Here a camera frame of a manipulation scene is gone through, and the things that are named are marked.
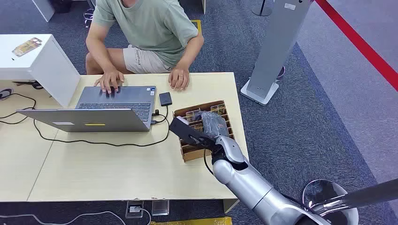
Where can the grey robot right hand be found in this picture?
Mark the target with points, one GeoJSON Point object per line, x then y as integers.
{"type": "Point", "coordinates": [213, 124]}

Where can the person's right hand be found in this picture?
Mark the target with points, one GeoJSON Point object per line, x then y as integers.
{"type": "Point", "coordinates": [109, 80]}

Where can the person's left hand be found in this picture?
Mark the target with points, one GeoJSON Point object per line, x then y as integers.
{"type": "Point", "coordinates": [179, 79]}

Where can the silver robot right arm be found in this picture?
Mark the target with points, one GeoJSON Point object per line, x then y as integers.
{"type": "Point", "coordinates": [248, 186]}

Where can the person's left forearm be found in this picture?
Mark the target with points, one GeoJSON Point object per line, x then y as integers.
{"type": "Point", "coordinates": [189, 54]}

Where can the person's right forearm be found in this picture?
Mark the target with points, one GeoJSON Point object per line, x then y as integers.
{"type": "Point", "coordinates": [98, 54]}

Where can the gold patterned card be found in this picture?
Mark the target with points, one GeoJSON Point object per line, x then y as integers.
{"type": "Point", "coordinates": [26, 47]}
{"type": "Point", "coordinates": [218, 109]}

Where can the person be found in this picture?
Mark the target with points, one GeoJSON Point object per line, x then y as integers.
{"type": "Point", "coordinates": [149, 28]}

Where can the black external drive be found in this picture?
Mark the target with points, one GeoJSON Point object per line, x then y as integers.
{"type": "Point", "coordinates": [165, 99]}

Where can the cardboard divider box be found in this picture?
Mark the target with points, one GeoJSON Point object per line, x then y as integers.
{"type": "Point", "coordinates": [192, 152]}

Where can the grey laptop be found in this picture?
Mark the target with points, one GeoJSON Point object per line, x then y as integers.
{"type": "Point", "coordinates": [93, 119]}

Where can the yellow floor tape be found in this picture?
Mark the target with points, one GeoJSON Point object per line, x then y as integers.
{"type": "Point", "coordinates": [199, 221]}
{"type": "Point", "coordinates": [197, 26]}

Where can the white cabinet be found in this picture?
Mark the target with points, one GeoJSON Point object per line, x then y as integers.
{"type": "Point", "coordinates": [46, 65]}

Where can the chair base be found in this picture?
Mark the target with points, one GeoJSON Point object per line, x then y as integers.
{"type": "Point", "coordinates": [89, 14]}

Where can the white furniture block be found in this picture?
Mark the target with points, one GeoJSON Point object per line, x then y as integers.
{"type": "Point", "coordinates": [45, 9]}

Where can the floor socket box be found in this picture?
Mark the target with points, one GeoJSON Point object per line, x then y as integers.
{"type": "Point", "coordinates": [134, 209]}
{"type": "Point", "coordinates": [160, 207]}

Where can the grey kiosk column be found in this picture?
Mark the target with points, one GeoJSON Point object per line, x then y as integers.
{"type": "Point", "coordinates": [276, 46]}

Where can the black stanchion base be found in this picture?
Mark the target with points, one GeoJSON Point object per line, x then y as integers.
{"type": "Point", "coordinates": [261, 12]}

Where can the silver round robot shell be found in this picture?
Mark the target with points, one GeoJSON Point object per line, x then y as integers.
{"type": "Point", "coordinates": [323, 192]}

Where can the red barrier belt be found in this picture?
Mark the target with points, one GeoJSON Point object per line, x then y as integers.
{"type": "Point", "coordinates": [357, 42]}

